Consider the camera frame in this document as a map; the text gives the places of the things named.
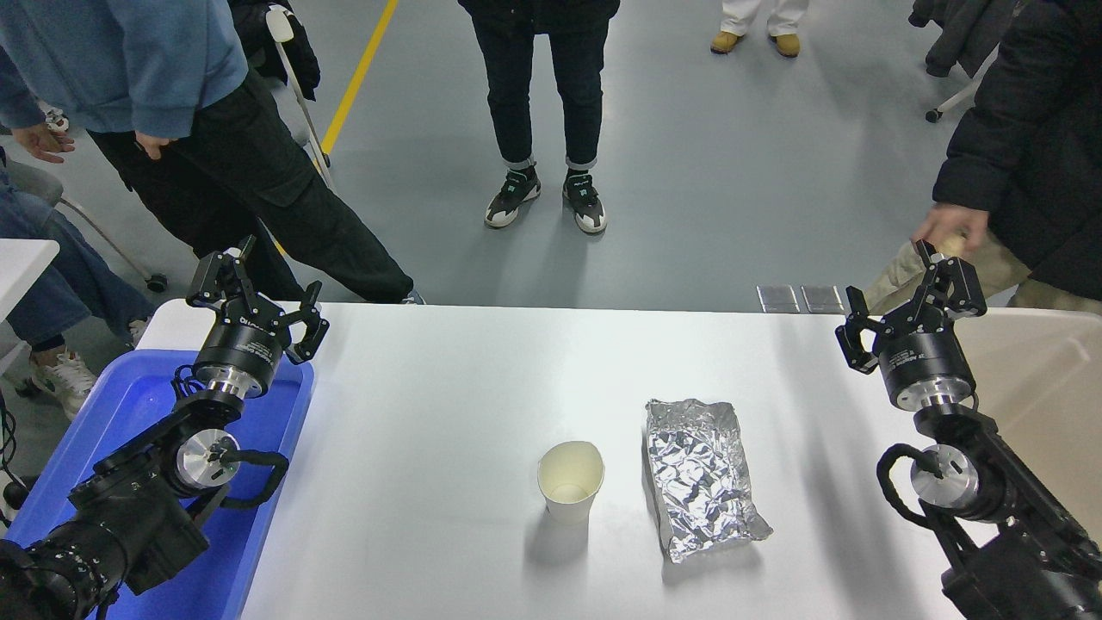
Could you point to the person's right hand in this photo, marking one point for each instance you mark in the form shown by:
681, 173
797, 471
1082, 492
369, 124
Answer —
43, 142

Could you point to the black jacket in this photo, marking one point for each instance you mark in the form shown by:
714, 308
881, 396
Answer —
258, 26

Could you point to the person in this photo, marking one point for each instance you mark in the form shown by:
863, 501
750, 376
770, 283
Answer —
534, 69
1050, 146
762, 13
129, 52
60, 267

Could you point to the person's left hand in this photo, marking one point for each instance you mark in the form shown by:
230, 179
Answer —
155, 146

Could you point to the crumpled silver foil tray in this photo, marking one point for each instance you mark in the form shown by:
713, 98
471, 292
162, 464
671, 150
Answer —
702, 482

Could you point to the dark grey jacket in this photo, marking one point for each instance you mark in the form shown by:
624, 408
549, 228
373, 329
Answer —
964, 30

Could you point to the grey chair with castors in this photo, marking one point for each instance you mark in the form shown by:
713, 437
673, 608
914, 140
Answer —
103, 237

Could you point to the person's hand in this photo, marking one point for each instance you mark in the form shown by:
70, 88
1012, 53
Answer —
951, 222

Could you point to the white swivel chair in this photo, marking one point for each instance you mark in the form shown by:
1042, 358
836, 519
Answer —
964, 90

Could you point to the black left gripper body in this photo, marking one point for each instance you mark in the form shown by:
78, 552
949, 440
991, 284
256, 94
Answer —
241, 344

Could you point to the wheeled equipment stand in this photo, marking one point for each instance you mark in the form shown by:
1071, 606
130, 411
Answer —
56, 116

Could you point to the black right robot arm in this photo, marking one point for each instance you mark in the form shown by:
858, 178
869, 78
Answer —
1024, 534

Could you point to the blue plastic tray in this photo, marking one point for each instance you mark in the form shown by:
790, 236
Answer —
129, 405

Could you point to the large pale bin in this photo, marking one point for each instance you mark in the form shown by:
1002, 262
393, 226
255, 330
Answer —
1042, 387

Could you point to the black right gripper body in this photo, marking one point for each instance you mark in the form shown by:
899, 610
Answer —
925, 362

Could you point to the metal floor plate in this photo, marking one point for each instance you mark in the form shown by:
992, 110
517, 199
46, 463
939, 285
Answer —
823, 300
778, 300

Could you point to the white paper cup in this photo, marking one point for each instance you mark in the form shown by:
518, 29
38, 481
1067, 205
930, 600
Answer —
568, 474

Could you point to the small white side table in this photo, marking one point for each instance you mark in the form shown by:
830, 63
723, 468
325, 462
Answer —
21, 267

